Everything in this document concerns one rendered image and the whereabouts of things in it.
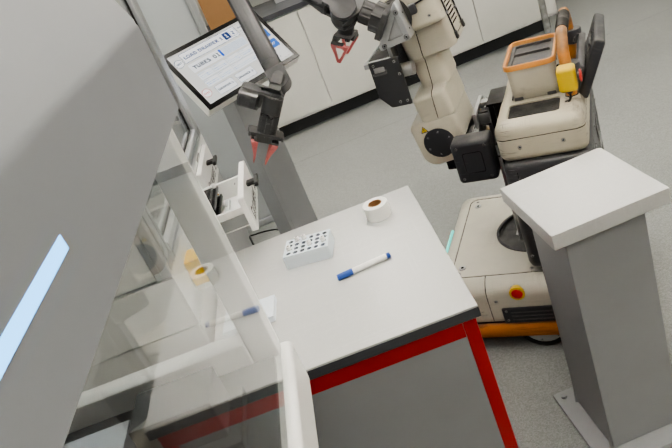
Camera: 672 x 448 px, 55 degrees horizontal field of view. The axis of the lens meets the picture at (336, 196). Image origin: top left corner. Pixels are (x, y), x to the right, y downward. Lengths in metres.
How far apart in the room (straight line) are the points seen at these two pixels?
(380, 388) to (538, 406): 0.84
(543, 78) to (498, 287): 0.68
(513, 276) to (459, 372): 0.81
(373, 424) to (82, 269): 1.07
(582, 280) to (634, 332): 0.23
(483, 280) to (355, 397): 0.91
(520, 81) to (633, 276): 0.68
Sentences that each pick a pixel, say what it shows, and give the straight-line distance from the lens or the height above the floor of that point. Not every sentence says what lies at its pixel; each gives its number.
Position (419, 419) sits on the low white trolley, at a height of 0.52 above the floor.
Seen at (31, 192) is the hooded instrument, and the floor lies 1.47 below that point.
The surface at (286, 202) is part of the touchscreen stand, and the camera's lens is 3.02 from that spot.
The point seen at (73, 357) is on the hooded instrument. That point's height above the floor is 1.38.
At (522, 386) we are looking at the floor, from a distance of 2.24.
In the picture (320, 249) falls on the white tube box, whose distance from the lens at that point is 1.65.
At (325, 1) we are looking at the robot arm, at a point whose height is 1.29.
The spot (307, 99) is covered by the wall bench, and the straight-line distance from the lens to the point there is 4.91.
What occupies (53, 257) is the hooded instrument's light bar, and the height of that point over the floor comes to 1.43.
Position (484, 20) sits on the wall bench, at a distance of 5.15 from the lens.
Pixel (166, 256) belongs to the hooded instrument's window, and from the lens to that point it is 0.74.
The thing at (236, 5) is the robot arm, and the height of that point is 1.36.
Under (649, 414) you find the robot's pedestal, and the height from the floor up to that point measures 0.08.
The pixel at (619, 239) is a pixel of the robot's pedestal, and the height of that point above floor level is 0.65.
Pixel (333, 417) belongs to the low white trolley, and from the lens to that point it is 1.46.
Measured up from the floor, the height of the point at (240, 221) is 0.86.
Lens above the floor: 1.58
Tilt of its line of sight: 25 degrees down
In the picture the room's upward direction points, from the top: 22 degrees counter-clockwise
